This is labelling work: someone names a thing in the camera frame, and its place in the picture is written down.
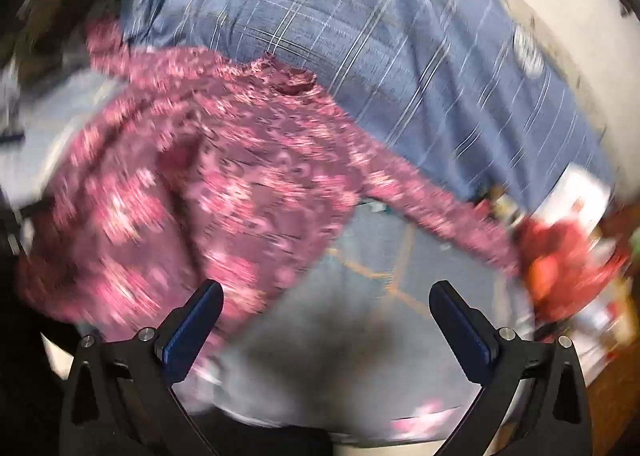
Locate white printed packet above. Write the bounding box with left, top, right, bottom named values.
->
left=537, top=166, right=613, bottom=237

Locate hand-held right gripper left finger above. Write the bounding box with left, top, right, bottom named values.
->
left=59, top=280, right=224, bottom=456

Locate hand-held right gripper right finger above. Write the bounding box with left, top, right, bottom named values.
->
left=429, top=280, right=594, bottom=456

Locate blue plaid blanket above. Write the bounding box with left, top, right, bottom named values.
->
left=120, top=0, right=618, bottom=202

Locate grey bedsheet with yellow lines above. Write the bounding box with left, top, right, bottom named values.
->
left=170, top=206, right=536, bottom=442

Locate pink floral long-sleeved shirt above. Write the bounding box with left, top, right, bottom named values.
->
left=15, top=18, right=536, bottom=372

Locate red cloth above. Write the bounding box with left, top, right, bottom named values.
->
left=517, top=218, right=631, bottom=332

